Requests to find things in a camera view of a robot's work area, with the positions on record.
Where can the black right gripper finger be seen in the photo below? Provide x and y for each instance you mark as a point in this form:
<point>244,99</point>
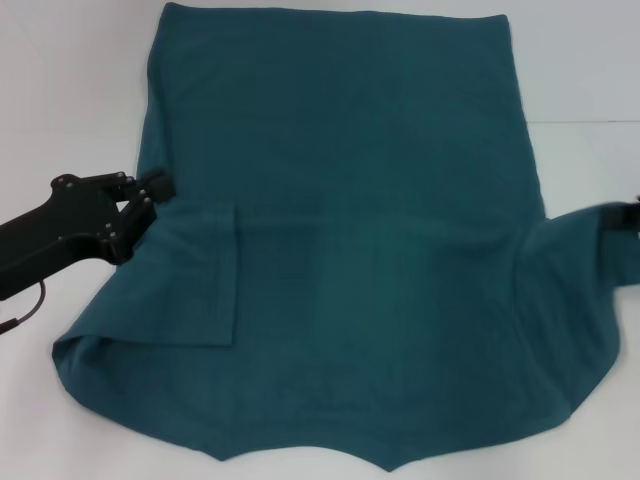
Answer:
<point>622,217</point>

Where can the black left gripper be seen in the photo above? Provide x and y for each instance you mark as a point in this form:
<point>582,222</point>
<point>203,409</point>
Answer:
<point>55,225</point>

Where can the blue shirt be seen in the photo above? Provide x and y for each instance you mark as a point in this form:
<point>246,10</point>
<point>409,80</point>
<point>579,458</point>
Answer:
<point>340,225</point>

